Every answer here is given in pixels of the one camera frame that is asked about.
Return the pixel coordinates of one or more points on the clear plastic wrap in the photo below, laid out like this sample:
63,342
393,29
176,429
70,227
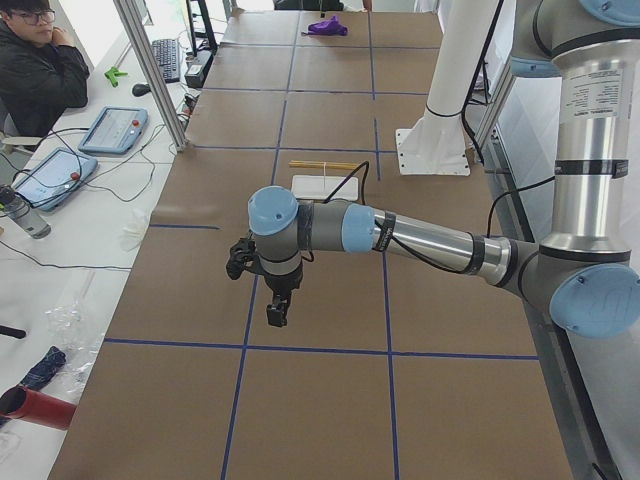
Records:
78,336

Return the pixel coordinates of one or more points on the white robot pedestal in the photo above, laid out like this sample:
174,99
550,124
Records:
436,145

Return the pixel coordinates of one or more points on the seated person in black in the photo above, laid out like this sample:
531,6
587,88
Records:
43,73

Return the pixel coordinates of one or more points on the green clamp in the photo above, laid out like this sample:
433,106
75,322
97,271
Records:
113,75

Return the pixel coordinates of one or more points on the clear water bottle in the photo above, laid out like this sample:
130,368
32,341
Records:
20,211

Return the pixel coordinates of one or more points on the wooden rack rod upper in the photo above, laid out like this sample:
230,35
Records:
347,166

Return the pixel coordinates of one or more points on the purple microfiber towel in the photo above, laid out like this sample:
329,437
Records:
327,27

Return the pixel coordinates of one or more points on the black power strip box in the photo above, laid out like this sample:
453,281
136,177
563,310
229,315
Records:
198,69

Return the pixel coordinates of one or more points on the white rack base tray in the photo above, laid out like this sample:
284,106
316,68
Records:
309,187

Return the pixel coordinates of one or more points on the blue teach pendant near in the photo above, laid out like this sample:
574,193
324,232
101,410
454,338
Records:
55,178

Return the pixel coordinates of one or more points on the blue teach pendant far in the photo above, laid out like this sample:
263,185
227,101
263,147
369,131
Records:
115,131

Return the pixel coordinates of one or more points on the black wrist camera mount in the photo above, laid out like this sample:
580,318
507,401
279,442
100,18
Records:
242,257

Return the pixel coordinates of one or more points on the white crumpled tissue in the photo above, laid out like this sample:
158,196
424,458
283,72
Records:
134,230

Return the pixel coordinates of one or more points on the dark blue folded umbrella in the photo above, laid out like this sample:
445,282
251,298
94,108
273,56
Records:
44,371

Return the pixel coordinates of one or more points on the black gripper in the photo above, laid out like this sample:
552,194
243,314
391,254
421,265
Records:
281,283

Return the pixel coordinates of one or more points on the black keyboard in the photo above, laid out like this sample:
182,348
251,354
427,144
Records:
167,55

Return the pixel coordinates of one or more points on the aluminium frame post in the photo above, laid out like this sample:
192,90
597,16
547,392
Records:
133,26

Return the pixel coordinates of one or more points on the black computer mouse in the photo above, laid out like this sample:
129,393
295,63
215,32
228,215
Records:
139,90

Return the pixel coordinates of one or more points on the red cylinder tube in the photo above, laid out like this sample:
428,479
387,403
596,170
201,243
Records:
22,403

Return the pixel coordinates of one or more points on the blue teach pendant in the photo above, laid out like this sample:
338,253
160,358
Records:
55,178
115,131

